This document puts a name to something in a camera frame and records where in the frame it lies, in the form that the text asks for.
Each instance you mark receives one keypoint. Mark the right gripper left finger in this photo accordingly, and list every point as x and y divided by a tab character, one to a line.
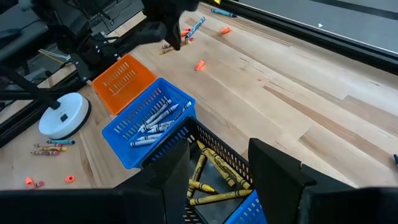
175	186

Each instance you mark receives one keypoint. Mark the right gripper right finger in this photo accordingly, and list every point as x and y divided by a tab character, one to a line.
273	186

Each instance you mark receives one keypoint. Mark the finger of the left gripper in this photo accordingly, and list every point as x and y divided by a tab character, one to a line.
171	32
178	34

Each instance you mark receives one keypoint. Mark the blue plastic basket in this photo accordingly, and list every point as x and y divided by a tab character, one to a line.
248	211
133	158

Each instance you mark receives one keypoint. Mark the black plastic basket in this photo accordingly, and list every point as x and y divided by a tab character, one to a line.
214	211

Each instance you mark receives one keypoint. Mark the orange plastic basket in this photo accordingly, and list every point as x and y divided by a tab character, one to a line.
136	73

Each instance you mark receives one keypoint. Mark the white crayon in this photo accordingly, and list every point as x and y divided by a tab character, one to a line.
154	115
163	115
160	127
183	109
149	137
143	142

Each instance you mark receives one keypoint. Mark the teal crayon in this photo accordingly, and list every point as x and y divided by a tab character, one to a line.
60	142

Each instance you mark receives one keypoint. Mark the pink crayon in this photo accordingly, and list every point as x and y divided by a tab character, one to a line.
46	145

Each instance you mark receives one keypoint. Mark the red crayon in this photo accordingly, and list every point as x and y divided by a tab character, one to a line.
38	184

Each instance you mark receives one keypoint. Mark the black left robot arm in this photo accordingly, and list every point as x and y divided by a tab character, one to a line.
77	28

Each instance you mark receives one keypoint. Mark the yellow tag label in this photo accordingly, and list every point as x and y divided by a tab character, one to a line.
217	1

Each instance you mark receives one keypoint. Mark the white desk lamp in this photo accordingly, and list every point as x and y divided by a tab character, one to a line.
62	124

